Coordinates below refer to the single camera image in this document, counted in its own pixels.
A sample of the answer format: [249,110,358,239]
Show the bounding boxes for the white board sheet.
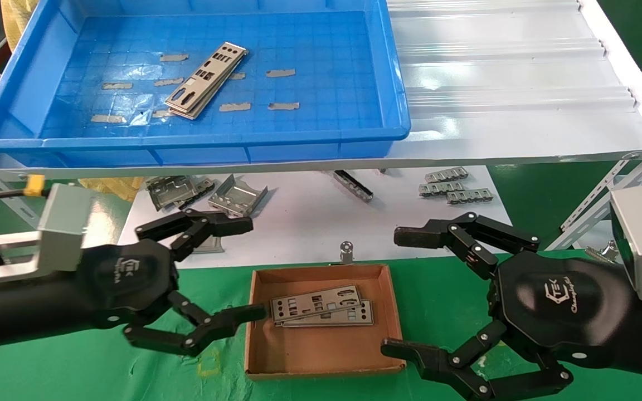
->
[118,165,514,271]

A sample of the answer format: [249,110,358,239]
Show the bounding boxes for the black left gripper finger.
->
[123,290,269,358]
[134,209,254,263]

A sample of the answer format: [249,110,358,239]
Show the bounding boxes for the green table cloth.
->
[0,250,642,401]

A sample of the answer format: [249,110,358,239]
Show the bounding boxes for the stamped metal bracket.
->
[147,175,202,212]

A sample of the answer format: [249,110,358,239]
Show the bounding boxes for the long narrow metal bar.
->
[331,170,375,203]

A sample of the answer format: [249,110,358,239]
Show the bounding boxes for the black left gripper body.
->
[75,239,181,330]

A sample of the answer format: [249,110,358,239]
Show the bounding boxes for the dark stamped metal part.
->
[179,177,216,211]

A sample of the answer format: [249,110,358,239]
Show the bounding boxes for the yellow mesh bag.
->
[1,0,41,52]
[79,177,144,203]

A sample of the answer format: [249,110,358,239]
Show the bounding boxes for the small slotted metal strip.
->
[425,168,469,184]
[419,181,465,197]
[447,189,494,205]

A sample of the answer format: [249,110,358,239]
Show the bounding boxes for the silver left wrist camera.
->
[37,184,95,274]

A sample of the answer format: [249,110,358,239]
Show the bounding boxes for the brown cardboard box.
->
[244,263,407,381]

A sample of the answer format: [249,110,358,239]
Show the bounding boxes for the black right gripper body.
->
[489,251,635,369]

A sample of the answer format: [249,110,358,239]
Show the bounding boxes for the flat framed metal bracket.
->
[190,235,227,255]

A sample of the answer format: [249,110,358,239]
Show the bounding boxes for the white corrugated shelf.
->
[0,0,642,182]

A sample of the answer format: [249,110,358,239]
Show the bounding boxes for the folded metal bracket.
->
[208,174,269,221]

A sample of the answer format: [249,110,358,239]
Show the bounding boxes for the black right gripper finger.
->
[393,212,541,281]
[381,320,574,401]

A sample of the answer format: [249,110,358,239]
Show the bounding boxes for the metal I/O plates in tray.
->
[164,42,249,115]

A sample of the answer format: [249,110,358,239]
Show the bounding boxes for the blue plastic tray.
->
[0,0,412,168]

